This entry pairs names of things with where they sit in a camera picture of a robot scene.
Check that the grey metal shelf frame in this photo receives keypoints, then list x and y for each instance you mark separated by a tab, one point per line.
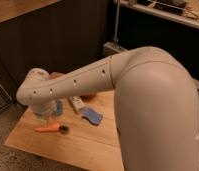
110	48

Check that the orange pepper with dark stem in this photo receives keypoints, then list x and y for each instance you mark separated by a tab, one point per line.
53	128

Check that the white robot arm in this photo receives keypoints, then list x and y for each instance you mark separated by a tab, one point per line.
156	105

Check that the red bowl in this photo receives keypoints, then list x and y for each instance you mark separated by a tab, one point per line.
88	96

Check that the dark wood cabinet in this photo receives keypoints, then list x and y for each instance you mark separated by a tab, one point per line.
58	38

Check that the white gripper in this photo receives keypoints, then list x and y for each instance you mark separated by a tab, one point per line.
44	111

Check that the blue sponge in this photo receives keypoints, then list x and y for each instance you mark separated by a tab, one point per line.
92	116

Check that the blue cup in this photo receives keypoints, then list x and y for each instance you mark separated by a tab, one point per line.
59	108

